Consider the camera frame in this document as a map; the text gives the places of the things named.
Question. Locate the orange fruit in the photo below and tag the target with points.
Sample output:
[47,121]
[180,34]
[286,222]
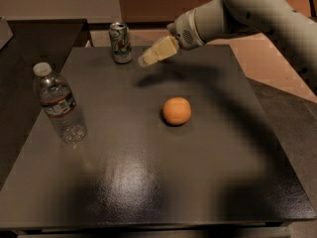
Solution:
[176,111]

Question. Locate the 7up soda can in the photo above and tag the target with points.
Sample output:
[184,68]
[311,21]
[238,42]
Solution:
[120,42]

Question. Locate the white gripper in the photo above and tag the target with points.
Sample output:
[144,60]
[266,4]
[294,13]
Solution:
[183,30]

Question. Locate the clear plastic water bottle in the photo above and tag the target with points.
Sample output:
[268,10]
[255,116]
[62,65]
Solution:
[59,104]

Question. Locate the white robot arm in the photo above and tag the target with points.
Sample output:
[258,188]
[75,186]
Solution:
[292,33]

